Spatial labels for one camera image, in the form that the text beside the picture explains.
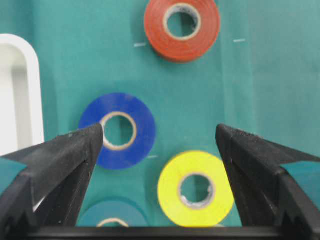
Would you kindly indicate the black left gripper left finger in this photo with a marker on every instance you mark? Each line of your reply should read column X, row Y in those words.
column 50, row 188

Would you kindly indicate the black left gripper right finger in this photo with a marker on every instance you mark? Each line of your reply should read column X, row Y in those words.
column 265, row 193

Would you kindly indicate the blue tape roll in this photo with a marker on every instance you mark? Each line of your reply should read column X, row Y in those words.
column 106, row 107

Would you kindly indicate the yellow tape roll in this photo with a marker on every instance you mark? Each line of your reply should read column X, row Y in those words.
column 206, row 213

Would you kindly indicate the teal tape roll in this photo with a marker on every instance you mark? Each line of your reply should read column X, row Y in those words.
column 113, row 212

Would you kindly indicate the white plastic case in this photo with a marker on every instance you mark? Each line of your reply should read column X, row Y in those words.
column 21, row 113

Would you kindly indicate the red tape roll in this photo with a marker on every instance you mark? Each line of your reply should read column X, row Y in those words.
column 188, row 48

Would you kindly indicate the green table cloth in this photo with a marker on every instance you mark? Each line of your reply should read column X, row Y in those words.
column 262, row 76

